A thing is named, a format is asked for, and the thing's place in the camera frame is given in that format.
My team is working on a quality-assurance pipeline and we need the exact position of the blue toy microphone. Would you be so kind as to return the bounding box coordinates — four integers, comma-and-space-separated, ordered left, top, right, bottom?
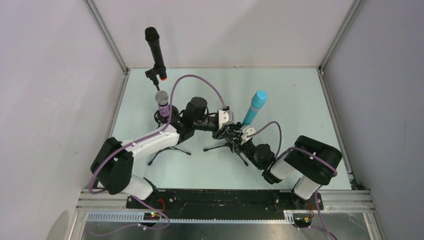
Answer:
241, 90, 268, 126

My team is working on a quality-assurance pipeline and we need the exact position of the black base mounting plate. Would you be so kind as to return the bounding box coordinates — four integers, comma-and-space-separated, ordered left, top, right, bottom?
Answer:
144, 188, 324, 221

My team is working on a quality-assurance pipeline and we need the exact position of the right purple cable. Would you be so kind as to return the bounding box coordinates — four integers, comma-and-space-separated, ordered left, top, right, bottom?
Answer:
246, 121, 339, 240

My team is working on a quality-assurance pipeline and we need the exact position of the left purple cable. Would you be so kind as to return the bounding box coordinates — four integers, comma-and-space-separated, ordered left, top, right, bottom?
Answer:
87, 74, 230, 195

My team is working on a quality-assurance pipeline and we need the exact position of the aluminium frame rail front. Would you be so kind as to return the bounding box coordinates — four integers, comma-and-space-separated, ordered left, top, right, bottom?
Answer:
76, 189, 377, 223

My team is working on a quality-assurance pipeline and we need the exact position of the tripod stand with clip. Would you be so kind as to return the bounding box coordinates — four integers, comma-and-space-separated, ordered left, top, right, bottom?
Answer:
203, 133, 249, 167

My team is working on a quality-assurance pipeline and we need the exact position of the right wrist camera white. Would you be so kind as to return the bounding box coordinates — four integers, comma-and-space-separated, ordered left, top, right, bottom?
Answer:
240, 125, 256, 145

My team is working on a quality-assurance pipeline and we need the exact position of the purple cable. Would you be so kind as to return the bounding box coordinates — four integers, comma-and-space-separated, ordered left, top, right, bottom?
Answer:
246, 121, 339, 240
87, 74, 230, 195

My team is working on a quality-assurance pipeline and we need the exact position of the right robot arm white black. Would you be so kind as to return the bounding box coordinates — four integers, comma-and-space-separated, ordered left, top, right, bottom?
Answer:
229, 135, 343, 201

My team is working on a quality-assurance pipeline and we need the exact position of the black microphone orange end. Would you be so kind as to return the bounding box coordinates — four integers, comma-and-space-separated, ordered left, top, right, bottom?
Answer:
144, 26, 167, 85

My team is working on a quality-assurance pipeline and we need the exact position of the purple glitter microphone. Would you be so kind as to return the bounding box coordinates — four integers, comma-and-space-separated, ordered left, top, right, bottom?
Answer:
155, 90, 170, 118

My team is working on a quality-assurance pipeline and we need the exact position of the black round base mic stand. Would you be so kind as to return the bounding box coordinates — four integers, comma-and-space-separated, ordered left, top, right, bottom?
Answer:
144, 66, 180, 125

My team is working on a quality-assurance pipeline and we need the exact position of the tripod stand with shock mount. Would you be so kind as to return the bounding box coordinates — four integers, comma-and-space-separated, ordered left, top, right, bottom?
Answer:
147, 106, 192, 166

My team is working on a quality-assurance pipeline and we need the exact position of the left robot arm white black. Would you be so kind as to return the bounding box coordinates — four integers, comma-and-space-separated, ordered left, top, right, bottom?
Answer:
90, 97, 237, 200

